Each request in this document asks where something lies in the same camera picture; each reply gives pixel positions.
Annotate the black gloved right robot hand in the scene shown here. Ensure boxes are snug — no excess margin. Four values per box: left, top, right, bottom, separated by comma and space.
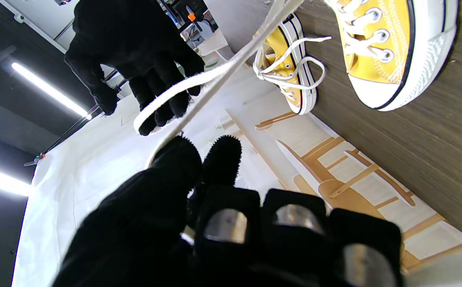
64, 0, 205, 136

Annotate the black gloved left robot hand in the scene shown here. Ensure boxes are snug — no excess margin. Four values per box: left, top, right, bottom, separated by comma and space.
51, 135, 405, 287

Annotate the printed room scene backdrop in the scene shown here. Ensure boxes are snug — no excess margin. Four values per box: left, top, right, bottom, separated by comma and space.
12, 60, 462, 287

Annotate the orange black spring clamp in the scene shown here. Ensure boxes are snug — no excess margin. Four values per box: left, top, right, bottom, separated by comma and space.
24, 153, 47, 167

